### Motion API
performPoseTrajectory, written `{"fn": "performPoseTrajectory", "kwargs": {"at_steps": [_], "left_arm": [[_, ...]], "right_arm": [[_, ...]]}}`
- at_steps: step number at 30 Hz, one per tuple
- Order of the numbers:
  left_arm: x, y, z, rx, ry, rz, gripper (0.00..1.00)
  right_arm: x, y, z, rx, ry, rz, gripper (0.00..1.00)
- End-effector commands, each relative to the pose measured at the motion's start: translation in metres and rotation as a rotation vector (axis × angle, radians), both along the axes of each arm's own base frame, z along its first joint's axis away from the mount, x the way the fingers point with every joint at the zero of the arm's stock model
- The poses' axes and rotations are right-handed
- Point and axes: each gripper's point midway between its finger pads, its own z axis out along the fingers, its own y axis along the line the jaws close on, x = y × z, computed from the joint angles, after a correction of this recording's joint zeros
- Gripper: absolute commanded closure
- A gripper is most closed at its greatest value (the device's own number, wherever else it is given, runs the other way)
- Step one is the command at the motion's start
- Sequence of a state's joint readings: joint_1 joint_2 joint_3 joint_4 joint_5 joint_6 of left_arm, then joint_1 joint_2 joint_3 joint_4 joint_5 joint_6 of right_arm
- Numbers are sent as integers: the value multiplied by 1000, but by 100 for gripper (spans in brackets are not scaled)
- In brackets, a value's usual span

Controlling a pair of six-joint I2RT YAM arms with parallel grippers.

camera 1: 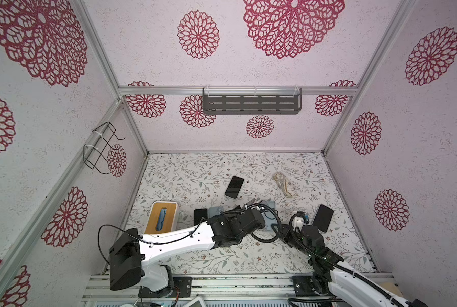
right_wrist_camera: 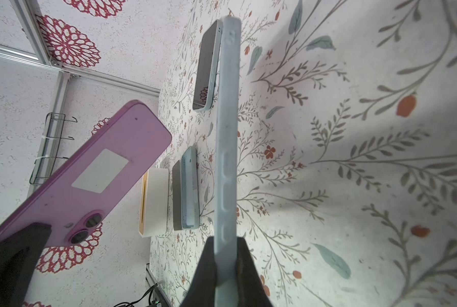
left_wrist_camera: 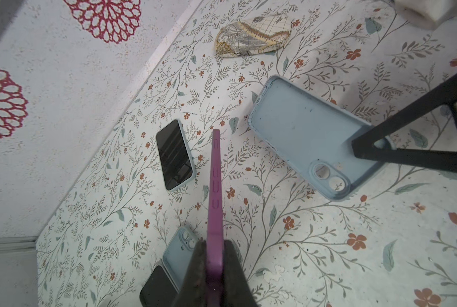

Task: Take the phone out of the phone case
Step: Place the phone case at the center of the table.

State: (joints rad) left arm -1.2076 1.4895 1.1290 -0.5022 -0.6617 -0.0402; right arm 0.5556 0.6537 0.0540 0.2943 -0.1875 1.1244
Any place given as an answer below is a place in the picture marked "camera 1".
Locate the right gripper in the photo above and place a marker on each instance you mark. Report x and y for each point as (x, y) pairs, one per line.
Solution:
(297, 229)

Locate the pale green phone case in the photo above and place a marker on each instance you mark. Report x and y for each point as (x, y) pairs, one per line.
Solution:
(214, 211)
(268, 216)

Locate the black phone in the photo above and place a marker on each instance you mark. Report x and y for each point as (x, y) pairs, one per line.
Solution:
(322, 218)
(234, 187)

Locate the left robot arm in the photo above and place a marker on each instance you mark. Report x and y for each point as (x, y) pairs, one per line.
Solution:
(135, 259)

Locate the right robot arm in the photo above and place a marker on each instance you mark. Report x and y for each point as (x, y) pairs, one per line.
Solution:
(333, 279)

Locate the crumpled clear plastic bag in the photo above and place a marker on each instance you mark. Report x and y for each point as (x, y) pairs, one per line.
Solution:
(282, 182)

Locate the white wooden-top tissue box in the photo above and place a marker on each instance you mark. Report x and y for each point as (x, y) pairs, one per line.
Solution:
(163, 218)

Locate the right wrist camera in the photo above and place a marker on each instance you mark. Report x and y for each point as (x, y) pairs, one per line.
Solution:
(300, 219)

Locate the grey metal wall shelf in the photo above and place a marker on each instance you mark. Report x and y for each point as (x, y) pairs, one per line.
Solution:
(254, 104)

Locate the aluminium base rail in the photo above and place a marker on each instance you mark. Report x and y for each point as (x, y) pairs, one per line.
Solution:
(273, 289)

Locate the black wire wall rack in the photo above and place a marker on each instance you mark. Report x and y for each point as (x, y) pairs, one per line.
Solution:
(107, 156)

